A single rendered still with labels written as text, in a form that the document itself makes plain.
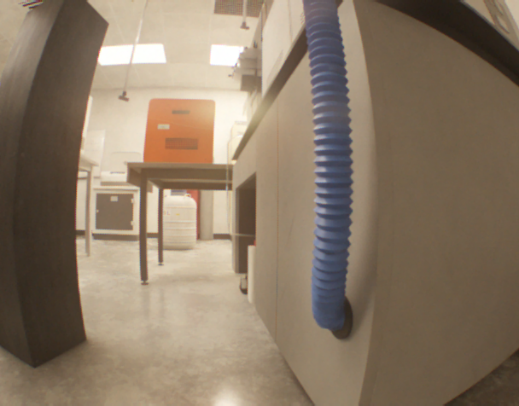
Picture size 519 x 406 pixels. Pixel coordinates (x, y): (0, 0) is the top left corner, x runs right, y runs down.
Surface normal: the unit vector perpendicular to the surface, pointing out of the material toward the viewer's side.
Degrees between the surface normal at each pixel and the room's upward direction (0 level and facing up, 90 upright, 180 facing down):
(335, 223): 71
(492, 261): 90
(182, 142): 90
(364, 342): 90
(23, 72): 90
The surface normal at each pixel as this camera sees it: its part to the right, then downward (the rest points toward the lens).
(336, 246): -0.05, -0.35
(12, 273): -0.11, -0.05
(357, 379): -0.98, -0.02
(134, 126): 0.21, -0.04
